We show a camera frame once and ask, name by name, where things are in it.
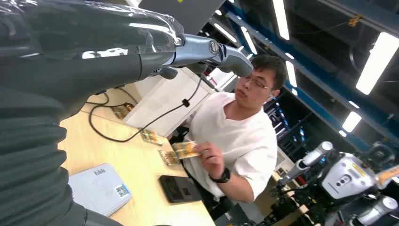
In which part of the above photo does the person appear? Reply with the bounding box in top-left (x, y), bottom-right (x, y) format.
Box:
top-left (168, 54), bottom-right (287, 219)

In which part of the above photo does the brown patterned card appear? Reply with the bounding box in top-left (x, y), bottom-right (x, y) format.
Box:
top-left (112, 103), bottom-right (136, 120)

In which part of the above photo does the white card reader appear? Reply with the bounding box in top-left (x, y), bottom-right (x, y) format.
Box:
top-left (68, 163), bottom-right (133, 218)

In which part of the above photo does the black wrist watch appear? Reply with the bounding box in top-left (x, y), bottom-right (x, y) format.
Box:
top-left (209, 167), bottom-right (231, 184)

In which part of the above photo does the black smartphone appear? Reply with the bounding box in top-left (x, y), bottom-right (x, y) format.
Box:
top-left (159, 174), bottom-right (203, 204)

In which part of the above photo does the white laptop stand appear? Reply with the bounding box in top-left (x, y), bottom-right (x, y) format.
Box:
top-left (123, 67), bottom-right (215, 138)

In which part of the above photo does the ceiling light panel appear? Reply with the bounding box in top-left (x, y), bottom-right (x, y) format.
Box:
top-left (272, 0), bottom-right (291, 41)
top-left (355, 32), bottom-right (399, 96)
top-left (342, 111), bottom-right (363, 133)
top-left (285, 60), bottom-right (298, 88)

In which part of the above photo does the black laptop power cable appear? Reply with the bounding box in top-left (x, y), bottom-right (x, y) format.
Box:
top-left (86, 78), bottom-right (203, 144)

